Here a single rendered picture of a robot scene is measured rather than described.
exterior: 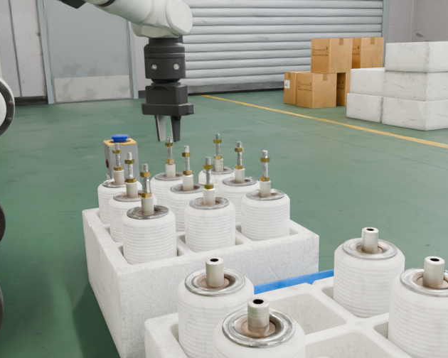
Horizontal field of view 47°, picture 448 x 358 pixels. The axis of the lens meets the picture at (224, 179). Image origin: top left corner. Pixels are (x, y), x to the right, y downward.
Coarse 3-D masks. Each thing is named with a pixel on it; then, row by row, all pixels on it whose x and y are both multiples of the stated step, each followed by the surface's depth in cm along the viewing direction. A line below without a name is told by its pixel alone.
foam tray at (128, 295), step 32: (96, 224) 108; (96, 256) 104; (192, 256) 90; (224, 256) 91; (256, 256) 93; (288, 256) 96; (96, 288) 111; (128, 288) 85; (160, 288) 87; (128, 320) 86; (128, 352) 87
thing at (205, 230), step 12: (192, 216) 93; (204, 216) 92; (216, 216) 92; (228, 216) 93; (192, 228) 93; (204, 228) 92; (216, 228) 92; (228, 228) 94; (192, 240) 94; (204, 240) 93; (216, 240) 93; (228, 240) 94
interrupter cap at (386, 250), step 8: (352, 240) 75; (360, 240) 75; (344, 248) 72; (352, 248) 72; (360, 248) 73; (384, 248) 72; (392, 248) 72; (360, 256) 69; (368, 256) 69; (376, 256) 69; (384, 256) 69; (392, 256) 69
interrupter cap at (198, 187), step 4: (180, 184) 109; (196, 184) 109; (200, 184) 109; (172, 188) 106; (176, 188) 106; (180, 188) 107; (196, 188) 107; (200, 188) 105; (176, 192) 103; (180, 192) 103; (184, 192) 103; (188, 192) 103; (192, 192) 103; (196, 192) 103
